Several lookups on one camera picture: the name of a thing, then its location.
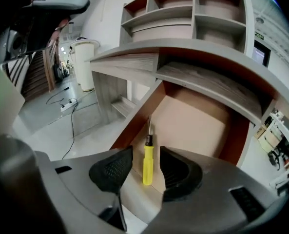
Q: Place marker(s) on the green exit sign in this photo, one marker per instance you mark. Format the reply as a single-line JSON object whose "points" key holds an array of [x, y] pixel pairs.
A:
{"points": [[258, 35]]}

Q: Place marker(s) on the brown wooden staircase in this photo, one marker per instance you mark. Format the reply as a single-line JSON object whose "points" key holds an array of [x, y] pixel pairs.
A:
{"points": [[37, 74]]}

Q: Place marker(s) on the person's left hand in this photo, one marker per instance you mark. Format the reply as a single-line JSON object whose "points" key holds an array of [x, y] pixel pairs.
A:
{"points": [[62, 23]]}

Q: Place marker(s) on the white power strip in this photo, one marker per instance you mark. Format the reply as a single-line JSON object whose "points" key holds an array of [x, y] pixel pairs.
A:
{"points": [[68, 105]]}

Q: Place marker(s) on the dark door window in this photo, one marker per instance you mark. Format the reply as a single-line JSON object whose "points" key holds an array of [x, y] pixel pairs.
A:
{"points": [[261, 53]]}

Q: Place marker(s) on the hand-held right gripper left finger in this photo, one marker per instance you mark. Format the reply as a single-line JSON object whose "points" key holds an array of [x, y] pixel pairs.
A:
{"points": [[85, 179]]}

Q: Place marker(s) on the white office desk frame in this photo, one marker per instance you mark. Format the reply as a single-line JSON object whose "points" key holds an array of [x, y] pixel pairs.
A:
{"points": [[284, 142]]}

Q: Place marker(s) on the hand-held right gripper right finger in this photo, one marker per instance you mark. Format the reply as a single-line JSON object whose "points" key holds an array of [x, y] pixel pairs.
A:
{"points": [[207, 203]]}

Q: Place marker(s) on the grey wooden desk with shelves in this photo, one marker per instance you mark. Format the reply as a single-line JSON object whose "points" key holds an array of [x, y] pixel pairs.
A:
{"points": [[183, 50]]}

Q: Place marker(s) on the pinkish wooden drawer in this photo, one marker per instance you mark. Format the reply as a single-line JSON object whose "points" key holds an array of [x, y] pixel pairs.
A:
{"points": [[190, 125]]}

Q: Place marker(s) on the white ribbed cylindrical stand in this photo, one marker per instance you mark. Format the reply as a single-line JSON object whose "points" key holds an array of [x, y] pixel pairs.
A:
{"points": [[85, 64]]}

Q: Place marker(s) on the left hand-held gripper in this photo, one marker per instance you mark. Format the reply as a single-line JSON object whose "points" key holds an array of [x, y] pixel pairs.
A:
{"points": [[13, 44]]}

